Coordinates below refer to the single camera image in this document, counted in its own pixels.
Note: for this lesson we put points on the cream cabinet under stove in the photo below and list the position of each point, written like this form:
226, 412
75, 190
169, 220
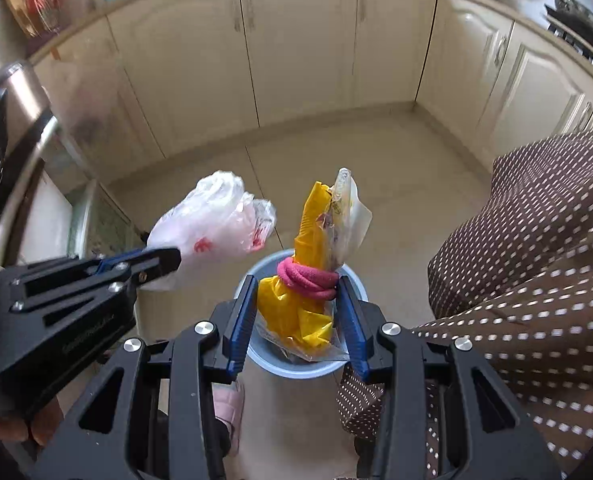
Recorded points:
526, 85

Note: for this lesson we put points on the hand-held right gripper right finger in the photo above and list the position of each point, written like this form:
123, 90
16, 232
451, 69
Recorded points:
354, 330

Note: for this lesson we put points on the yellow plastic bag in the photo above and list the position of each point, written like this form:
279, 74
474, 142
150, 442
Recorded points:
311, 230

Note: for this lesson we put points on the brown dotted dress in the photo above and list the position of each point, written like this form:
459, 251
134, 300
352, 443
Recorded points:
526, 260

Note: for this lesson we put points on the person's left hand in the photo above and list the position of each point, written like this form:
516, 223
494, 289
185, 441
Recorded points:
44, 422

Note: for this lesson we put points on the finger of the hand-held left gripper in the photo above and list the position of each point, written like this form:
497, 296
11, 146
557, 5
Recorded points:
156, 262
116, 260

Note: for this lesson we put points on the blue plastic bin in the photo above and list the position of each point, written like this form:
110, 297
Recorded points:
296, 367

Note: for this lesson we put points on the stainless steel refrigerator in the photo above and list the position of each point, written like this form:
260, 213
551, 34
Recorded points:
24, 90

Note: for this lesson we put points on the long cream kitchen cabinet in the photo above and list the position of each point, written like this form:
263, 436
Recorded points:
301, 35

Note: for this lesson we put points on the clear printed wrapper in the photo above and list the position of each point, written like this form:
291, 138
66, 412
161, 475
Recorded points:
356, 220

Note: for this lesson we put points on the white plastic bag red print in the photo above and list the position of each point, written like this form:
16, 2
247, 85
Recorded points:
201, 225

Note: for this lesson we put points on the pink slipper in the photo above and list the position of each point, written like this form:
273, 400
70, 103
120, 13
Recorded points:
229, 410

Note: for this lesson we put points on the glass door floor cabinet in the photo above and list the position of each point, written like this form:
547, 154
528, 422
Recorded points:
101, 225

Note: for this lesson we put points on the clear hanging plastic bag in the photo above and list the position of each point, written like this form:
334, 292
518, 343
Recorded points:
86, 105

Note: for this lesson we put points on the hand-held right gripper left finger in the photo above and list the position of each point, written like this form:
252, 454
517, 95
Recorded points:
241, 330

